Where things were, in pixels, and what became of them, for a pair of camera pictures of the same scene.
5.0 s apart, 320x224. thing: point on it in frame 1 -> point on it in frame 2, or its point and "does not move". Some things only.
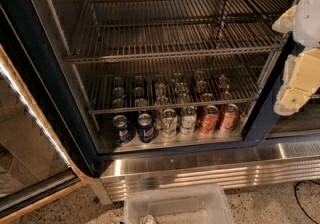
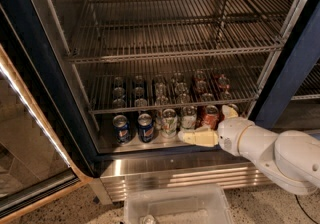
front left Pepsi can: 122,131 does not move
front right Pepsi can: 146,130 does not move
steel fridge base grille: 272,163 does not move
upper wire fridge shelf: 159,17 does not move
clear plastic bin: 186,204 does not move
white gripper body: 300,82 -> 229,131
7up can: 188,120 does not move
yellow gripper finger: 305,79 -> 205,137
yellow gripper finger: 286,22 -> 229,112
